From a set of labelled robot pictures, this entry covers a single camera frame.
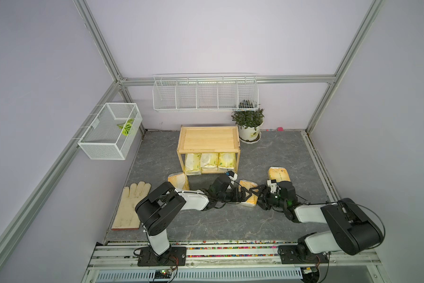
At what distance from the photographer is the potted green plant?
1.03m

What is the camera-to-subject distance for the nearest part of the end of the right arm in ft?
2.37

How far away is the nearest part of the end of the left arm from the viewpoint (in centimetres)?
71

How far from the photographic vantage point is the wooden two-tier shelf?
33.9 inches

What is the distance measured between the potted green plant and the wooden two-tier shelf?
0.13 meters
